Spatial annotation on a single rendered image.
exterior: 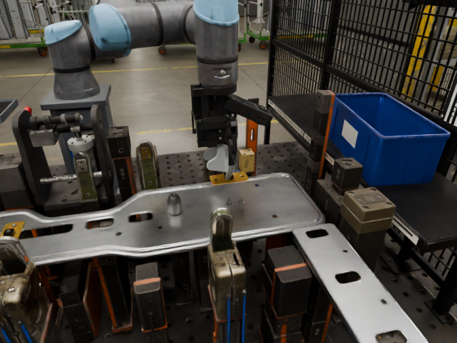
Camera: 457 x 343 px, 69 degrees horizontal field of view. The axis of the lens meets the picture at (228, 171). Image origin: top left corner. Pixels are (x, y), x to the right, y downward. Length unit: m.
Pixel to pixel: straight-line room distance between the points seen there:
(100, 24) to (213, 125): 0.25
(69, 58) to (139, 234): 0.70
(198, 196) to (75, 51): 0.67
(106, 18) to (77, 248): 0.43
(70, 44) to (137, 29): 0.62
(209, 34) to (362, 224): 0.47
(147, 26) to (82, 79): 0.65
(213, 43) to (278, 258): 0.42
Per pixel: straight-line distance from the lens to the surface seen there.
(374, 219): 0.75
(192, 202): 0.80
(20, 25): 8.41
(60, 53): 1.24
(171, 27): 0.66
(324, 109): 0.93
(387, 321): 0.62
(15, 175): 0.94
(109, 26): 0.63
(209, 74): 0.62
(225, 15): 0.60
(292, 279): 0.66
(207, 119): 0.65
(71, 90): 1.25
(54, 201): 0.96
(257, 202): 0.80
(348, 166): 0.83
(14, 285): 0.65
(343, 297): 0.63
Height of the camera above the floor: 1.47
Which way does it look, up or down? 31 degrees down
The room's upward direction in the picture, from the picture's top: straight up
